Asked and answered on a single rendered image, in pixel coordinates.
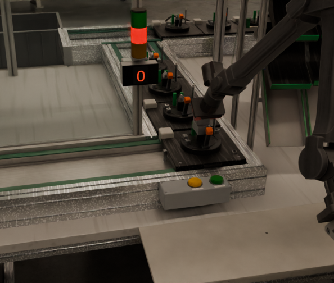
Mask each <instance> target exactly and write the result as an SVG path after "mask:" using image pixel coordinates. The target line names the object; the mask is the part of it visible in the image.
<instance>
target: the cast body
mask: <svg viewBox="0 0 334 283"><path fill-rule="evenodd" d="M209 123H210V119H201V120H199V121H194V118H193V124H192V128H193V129H194V131H195V132H196V133H197V135H206V132H205V126H208V127H211V126H210V125H209Z"/></svg>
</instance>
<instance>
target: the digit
mask: <svg viewBox="0 0 334 283"><path fill-rule="evenodd" d="M145 83H148V66H141V67H133V84H145Z"/></svg>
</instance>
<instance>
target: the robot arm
mask: <svg viewBox="0 0 334 283"><path fill-rule="evenodd" d="M286 12H287V15H286V16H285V17H284V18H283V19H282V20H281V21H280V22H279V23H278V24H277V25H276V26H275V27H274V28H272V29H271V30H270V31H269V32H268V33H267V34H266V35H265V36H264V37H263V38H262V39H260V40H259V41H258V42H257V43H256V44H255V45H254V46H253V47H252V48H251V49H250V50H249V51H248V52H247V53H246V54H245V55H244V56H243V57H241V58H240V59H239V60H238V61H236V62H235V63H233V64H231V65H230V66H229V67H228V68H227V69H225V68H224V67H223V64H222V62H216V61H210V62H208V63H206V64H204V65H202V67H201V69H202V77H203V81H204V85H205V86H207V87H208V89H207V91H206V93H205V95H204V96H203V97H198V98H192V99H191V105H192V110H193V118H194V121H199V120H201V119H216V118H221V117H222V115H224V114H225V108H224V104H223V99H224V97H225V96H226V95H228V96H234V95H239V94H240V93H241V92H242V91H244V90H245V89H246V88H247V87H246V86H247V85H248V84H249V83H251V81H252V79H253V78H254V77H255V75H256V74H258V73H259V72H260V71H261V70H262V69H263V68H264V67H265V66H266V65H268V64H269V63H270V62H271V61H273V60H274V59H275V58H276V57H277V56H278V55H279V54H281V53H282V52H283V51H284V50H285V49H286V48H287V47H288V46H290V45H291V44H292V43H293V42H294V41H295V40H296V39H297V38H299V37H300V36H301V35H303V34H304V33H305V32H307V31H308V30H310V29H312V28H314V27H315V26H316V25H321V26H322V45H321V60H320V69H319V84H318V99H317V114H316V119H315V126H314V130H313V132H312V135H310V136H306V137H305V148H304V149H303V150H302V151H301V153H300V155H299V160H298V165H299V170H300V172H301V174H302V175H303V176H304V177H305V179H308V180H318V181H322V182H324V187H325V190H326V193H327V196H326V197H325V198H324V202H325V205H326V208H325V209H324V210H323V211H322V212H320V213H319V214H318V215H316V217H317V220H318V223H323V222H331V221H332V220H333V219H334V0H290V1H289V3H288V4H286ZM323 143H328V147H324V146H323Z"/></svg>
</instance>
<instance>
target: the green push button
mask: <svg viewBox="0 0 334 283"><path fill-rule="evenodd" d="M210 181H211V182H212V183H213V184H221V183H223V177H221V176H220V175H213V176H212V177H211V178H210Z"/></svg>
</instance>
